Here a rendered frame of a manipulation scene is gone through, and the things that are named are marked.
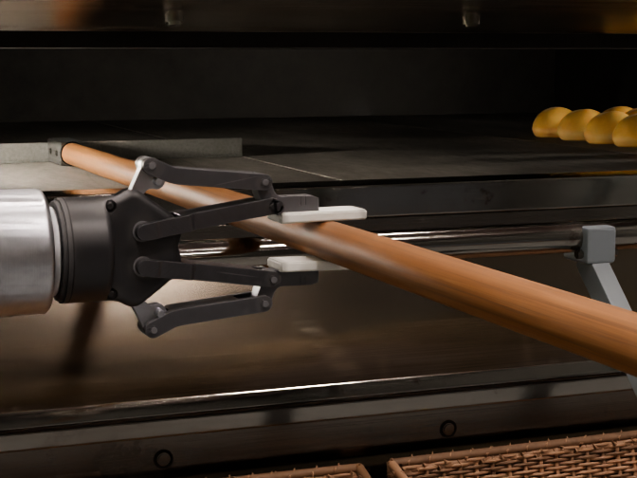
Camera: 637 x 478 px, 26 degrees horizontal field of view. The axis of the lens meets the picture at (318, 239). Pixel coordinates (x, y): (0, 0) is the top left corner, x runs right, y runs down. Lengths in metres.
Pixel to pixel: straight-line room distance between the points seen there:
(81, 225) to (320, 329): 0.71
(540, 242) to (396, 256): 0.42
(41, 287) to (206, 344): 0.66
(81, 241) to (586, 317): 0.39
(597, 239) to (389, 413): 0.46
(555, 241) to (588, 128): 1.08
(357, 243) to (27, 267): 0.23
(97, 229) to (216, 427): 0.69
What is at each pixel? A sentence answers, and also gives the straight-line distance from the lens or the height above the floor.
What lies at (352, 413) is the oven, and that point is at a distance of 1.67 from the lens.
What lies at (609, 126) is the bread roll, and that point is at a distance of 2.38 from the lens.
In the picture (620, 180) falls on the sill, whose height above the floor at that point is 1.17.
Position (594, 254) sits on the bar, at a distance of 1.33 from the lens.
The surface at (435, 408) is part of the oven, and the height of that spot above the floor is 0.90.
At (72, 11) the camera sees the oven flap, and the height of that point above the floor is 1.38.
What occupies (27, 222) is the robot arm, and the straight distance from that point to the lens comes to 0.95.
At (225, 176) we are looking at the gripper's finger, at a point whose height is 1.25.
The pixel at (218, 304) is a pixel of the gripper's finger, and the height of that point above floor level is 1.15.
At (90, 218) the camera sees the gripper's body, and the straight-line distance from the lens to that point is 0.97.
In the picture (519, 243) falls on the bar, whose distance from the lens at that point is 1.30.
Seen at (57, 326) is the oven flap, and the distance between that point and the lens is 1.56.
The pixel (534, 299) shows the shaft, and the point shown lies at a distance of 0.75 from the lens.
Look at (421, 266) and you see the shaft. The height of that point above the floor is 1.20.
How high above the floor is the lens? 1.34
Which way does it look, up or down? 8 degrees down
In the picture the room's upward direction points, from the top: straight up
